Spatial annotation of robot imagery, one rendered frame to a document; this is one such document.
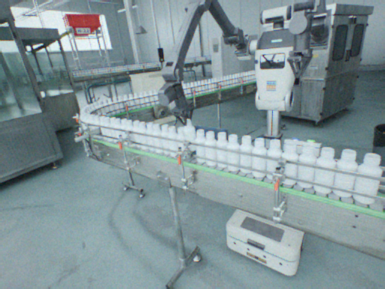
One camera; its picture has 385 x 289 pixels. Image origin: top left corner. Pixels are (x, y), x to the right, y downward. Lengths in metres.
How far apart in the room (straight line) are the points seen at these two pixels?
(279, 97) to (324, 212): 0.75
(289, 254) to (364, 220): 0.86
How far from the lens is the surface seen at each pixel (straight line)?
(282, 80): 1.42
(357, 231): 0.97
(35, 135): 3.93
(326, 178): 0.89
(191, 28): 1.06
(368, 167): 0.87
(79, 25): 7.55
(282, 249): 1.73
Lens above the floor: 1.51
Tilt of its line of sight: 21 degrees down
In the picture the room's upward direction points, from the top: 6 degrees counter-clockwise
